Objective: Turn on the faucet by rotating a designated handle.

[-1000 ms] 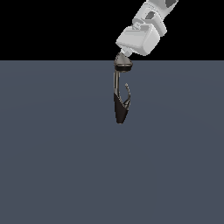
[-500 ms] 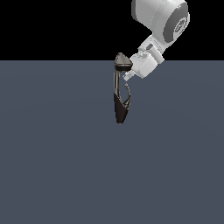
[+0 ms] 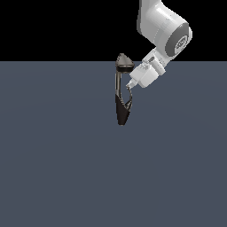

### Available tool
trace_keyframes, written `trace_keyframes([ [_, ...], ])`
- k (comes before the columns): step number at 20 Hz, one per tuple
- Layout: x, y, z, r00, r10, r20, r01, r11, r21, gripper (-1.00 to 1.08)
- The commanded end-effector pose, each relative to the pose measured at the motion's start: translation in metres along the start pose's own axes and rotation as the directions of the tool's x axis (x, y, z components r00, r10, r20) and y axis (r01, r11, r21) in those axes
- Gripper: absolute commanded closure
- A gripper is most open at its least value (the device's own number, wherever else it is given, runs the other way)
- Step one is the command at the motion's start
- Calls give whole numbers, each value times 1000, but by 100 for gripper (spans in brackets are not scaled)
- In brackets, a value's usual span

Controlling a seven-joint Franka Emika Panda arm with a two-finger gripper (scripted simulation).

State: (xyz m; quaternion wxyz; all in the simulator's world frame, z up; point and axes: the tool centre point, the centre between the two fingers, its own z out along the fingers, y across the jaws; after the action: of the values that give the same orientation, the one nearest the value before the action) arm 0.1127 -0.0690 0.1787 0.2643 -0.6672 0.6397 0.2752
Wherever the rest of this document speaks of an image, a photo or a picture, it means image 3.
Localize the dark cone faucet handle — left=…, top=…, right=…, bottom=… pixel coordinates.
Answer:
left=115, top=52, right=136, bottom=74

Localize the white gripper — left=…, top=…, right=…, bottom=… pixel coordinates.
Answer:
left=125, top=60, right=162, bottom=90

